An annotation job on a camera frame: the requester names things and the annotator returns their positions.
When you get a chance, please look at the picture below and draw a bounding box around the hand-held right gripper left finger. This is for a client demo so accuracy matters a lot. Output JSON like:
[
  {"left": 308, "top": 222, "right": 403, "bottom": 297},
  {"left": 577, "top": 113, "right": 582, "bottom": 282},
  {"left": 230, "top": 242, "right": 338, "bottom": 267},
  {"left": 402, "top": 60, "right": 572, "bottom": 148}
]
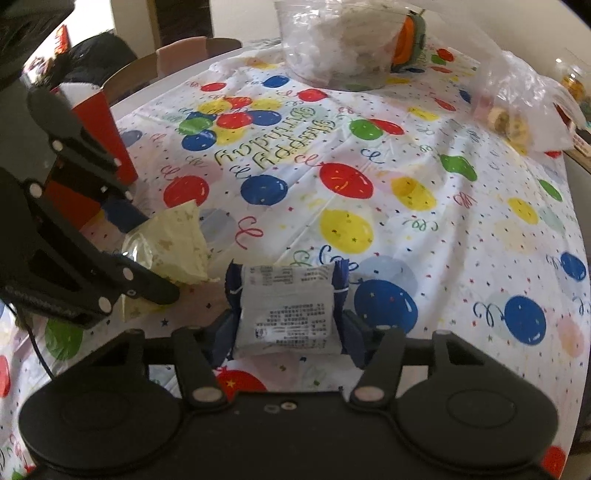
[{"left": 81, "top": 310, "right": 238, "bottom": 409}]

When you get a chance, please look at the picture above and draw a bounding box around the balloon print tablecloth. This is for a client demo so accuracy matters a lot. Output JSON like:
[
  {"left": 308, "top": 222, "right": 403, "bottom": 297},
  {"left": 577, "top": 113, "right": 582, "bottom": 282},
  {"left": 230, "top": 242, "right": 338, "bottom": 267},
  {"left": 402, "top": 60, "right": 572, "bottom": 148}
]
[{"left": 0, "top": 32, "right": 591, "bottom": 480}]

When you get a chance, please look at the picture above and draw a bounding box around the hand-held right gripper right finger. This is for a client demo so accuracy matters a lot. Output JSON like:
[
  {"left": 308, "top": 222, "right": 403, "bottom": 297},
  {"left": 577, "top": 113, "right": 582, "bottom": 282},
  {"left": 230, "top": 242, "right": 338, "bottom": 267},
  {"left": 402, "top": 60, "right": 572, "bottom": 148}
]
[{"left": 341, "top": 310, "right": 502, "bottom": 409}]

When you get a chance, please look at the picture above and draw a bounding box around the wooden display cabinet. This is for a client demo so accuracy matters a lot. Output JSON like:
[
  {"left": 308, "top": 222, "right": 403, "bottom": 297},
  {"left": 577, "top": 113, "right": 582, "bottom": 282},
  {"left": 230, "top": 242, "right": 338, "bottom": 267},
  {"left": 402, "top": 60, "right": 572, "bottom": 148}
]
[{"left": 150, "top": 0, "right": 213, "bottom": 47}]

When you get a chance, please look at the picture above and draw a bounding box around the round cookies pack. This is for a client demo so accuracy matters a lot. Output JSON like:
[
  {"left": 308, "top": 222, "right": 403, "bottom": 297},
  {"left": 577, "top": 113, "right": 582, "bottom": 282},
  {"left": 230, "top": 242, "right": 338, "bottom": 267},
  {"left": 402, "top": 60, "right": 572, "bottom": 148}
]
[{"left": 480, "top": 99, "right": 529, "bottom": 141}]

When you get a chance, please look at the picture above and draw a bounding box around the white blue packet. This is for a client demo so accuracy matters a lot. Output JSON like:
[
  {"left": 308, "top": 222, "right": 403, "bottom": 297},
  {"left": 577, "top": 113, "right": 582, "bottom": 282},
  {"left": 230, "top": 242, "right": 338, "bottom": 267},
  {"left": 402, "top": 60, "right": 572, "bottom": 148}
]
[{"left": 224, "top": 261, "right": 354, "bottom": 361}]

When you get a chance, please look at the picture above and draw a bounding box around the large clear plastic bag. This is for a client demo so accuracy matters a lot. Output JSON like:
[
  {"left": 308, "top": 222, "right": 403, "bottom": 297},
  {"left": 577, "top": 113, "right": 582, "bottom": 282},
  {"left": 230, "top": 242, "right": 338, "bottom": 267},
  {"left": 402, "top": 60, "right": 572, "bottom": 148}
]
[{"left": 274, "top": 0, "right": 428, "bottom": 90}]

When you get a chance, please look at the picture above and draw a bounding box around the red white cardboard box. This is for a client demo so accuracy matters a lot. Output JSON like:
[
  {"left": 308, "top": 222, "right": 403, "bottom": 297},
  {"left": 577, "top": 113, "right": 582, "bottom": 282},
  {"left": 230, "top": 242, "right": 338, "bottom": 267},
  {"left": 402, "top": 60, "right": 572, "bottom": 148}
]
[{"left": 48, "top": 83, "right": 139, "bottom": 232}]

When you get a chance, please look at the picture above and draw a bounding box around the black bag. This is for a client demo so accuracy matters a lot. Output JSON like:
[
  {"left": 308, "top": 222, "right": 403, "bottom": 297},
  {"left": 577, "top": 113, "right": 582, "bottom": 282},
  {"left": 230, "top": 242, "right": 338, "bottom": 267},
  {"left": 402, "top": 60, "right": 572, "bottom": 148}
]
[{"left": 55, "top": 32, "right": 139, "bottom": 86}]

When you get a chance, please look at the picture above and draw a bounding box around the black cable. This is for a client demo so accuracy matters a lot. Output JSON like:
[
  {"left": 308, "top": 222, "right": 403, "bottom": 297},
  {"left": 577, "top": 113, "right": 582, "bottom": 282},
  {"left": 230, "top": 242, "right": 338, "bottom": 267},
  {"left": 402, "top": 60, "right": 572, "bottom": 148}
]
[{"left": 0, "top": 295, "right": 56, "bottom": 384}]

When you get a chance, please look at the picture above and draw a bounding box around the pink cloth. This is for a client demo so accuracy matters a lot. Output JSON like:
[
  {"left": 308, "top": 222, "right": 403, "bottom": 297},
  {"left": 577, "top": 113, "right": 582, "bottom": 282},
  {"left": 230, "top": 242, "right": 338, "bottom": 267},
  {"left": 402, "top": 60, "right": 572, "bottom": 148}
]
[{"left": 154, "top": 36, "right": 208, "bottom": 77}]

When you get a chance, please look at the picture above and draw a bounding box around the small clear plastic bag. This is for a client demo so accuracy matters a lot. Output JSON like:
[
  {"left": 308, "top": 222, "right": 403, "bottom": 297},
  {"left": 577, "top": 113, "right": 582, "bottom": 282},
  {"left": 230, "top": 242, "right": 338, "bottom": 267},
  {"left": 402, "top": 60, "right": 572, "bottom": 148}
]
[{"left": 471, "top": 48, "right": 580, "bottom": 155}]

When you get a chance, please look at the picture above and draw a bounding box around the pale yellow packet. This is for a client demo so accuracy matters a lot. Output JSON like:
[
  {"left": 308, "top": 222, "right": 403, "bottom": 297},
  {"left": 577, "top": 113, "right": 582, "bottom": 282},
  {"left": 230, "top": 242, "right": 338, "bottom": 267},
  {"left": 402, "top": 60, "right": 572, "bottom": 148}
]
[{"left": 121, "top": 200, "right": 222, "bottom": 319}]

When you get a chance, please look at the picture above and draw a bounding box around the orange packet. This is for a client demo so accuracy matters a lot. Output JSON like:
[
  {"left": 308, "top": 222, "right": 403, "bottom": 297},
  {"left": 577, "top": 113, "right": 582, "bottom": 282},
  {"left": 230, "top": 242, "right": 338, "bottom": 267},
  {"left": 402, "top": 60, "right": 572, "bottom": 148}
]
[{"left": 390, "top": 11, "right": 426, "bottom": 72}]

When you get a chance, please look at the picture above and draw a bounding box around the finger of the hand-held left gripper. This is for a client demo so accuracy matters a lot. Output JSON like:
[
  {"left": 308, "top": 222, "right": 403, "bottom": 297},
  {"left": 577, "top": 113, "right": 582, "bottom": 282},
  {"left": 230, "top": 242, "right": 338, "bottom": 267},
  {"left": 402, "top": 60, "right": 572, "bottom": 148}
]
[
  {"left": 27, "top": 87, "right": 151, "bottom": 234},
  {"left": 0, "top": 178, "right": 182, "bottom": 329}
]

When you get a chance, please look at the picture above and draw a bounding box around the wooden chair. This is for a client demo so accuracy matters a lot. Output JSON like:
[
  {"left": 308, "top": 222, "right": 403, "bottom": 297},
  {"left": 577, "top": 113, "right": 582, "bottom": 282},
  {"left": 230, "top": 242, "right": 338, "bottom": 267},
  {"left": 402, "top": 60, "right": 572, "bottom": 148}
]
[{"left": 102, "top": 37, "right": 243, "bottom": 104}]

